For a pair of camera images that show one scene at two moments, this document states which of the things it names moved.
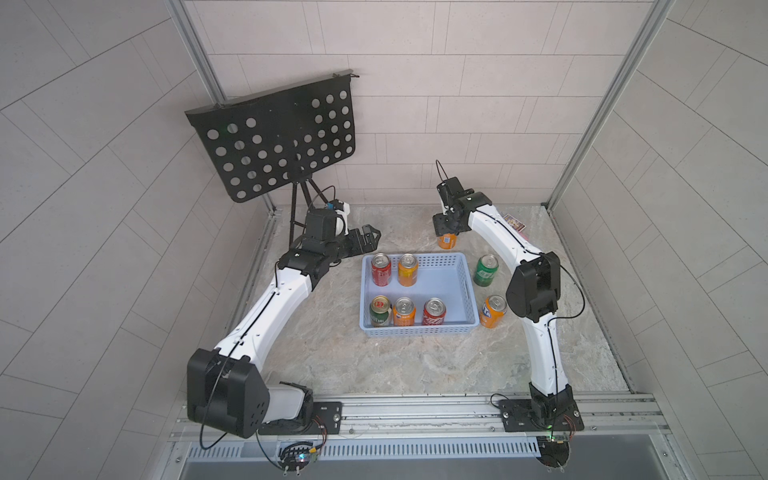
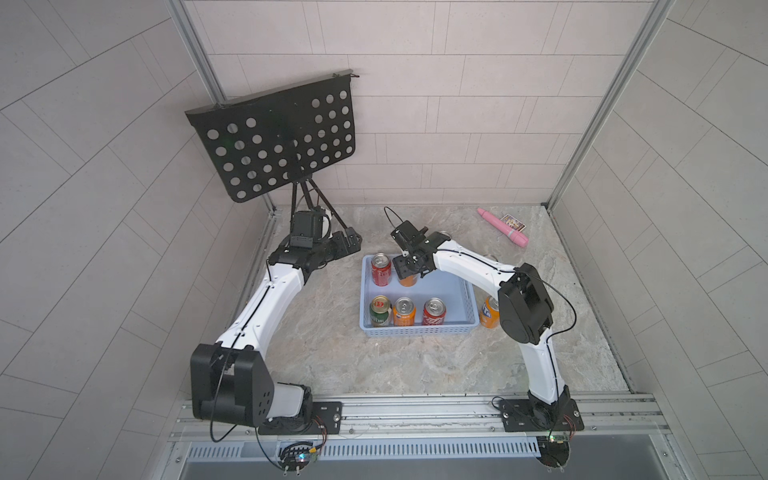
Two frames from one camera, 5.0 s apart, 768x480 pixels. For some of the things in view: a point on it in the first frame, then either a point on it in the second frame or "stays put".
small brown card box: [514, 222] stays put
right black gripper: [441, 224] to [401, 267]
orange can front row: [404, 312] stays put
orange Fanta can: [493, 311] stays put
